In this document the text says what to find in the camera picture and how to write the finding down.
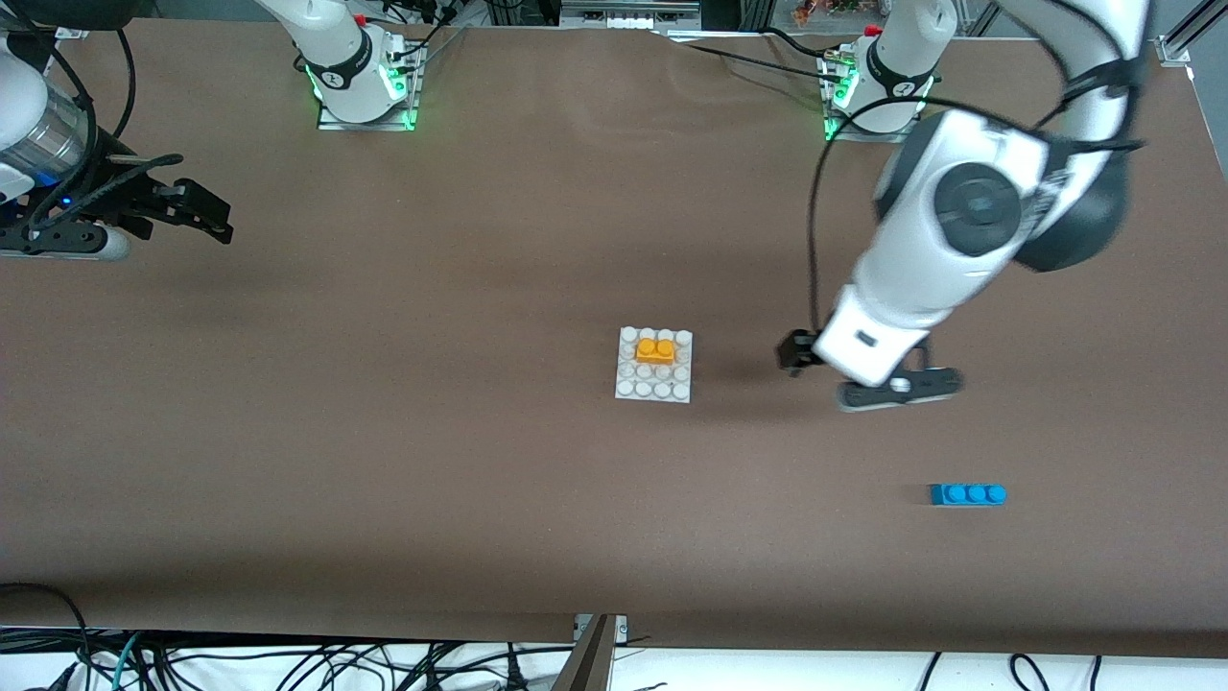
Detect white studded base plate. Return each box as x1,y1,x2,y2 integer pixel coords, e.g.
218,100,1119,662
614,326,694,404

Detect blue three-stud block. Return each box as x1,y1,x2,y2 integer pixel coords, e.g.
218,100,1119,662
929,483,1008,508

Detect brown table cover sheet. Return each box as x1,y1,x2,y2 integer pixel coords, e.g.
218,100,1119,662
0,17,1228,663

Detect grey metal background box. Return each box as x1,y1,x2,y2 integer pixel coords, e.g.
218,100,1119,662
561,0,701,30

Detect black left camera bracket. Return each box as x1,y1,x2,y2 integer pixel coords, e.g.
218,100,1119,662
838,336,963,409

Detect black camera bracket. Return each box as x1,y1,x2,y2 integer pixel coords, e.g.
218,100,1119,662
838,336,963,409
0,219,106,252

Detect black right camera bracket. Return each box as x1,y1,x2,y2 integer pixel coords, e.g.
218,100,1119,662
0,219,106,252

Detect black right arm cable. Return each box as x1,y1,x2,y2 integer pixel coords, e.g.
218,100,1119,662
38,24,135,159

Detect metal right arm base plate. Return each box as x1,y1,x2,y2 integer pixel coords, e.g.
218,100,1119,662
317,34,423,132

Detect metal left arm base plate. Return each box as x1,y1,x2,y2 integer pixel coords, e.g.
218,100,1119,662
823,48,927,145

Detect long black table cable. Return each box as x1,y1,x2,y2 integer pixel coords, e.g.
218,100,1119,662
672,40,845,80

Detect black base cable bundle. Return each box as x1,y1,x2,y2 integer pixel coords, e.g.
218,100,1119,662
384,0,466,59

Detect short black table cable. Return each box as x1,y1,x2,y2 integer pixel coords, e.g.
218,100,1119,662
763,27,836,59

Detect looped black floor cable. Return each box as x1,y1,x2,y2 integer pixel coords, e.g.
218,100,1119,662
0,581,92,663

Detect teal floor cable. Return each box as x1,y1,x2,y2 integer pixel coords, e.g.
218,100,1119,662
110,633,145,691

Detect aluminium frame rail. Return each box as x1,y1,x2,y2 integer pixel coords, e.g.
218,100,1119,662
1156,0,1228,68

